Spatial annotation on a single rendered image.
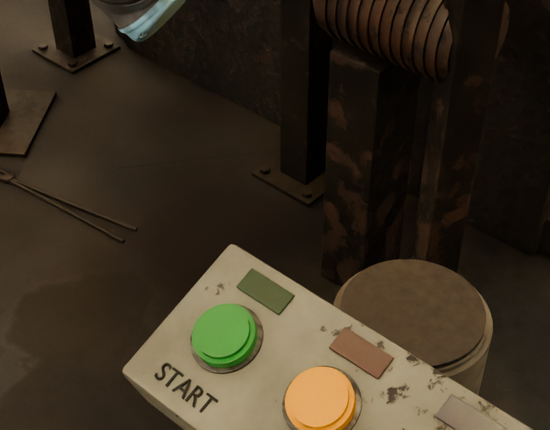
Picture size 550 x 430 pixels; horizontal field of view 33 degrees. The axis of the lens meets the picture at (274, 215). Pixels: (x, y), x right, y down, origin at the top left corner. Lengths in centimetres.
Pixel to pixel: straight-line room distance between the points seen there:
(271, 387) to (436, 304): 20
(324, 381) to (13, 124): 134
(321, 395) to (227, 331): 7
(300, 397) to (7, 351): 91
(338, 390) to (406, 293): 20
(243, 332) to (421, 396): 11
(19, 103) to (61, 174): 24
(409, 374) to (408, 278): 20
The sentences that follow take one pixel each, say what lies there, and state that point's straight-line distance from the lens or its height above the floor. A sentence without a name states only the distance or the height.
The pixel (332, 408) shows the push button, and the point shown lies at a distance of 53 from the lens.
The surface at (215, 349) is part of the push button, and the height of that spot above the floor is 61.
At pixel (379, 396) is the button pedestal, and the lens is 54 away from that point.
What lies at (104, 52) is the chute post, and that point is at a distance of 199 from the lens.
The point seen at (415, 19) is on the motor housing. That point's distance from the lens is 109.
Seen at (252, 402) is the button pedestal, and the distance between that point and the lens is 55.
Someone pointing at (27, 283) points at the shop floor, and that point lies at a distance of 149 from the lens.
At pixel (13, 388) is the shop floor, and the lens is 136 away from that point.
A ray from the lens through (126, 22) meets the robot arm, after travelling 91.
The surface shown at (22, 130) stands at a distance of 179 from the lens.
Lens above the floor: 103
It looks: 42 degrees down
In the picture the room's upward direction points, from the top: straight up
